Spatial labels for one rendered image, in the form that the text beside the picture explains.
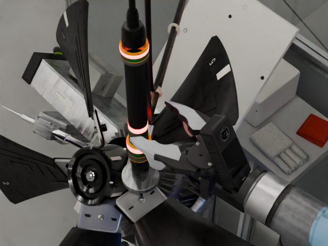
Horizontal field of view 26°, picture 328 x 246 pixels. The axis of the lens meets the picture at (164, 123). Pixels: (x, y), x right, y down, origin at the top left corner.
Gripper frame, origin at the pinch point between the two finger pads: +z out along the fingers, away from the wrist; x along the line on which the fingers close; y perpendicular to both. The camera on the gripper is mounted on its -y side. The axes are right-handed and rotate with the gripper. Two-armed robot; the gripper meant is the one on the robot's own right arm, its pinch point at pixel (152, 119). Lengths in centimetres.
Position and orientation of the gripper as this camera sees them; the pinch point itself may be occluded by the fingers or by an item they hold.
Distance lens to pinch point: 115.6
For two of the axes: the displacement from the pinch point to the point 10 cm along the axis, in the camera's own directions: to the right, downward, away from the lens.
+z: -8.0, -4.8, 3.7
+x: 6.1, -6.4, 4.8
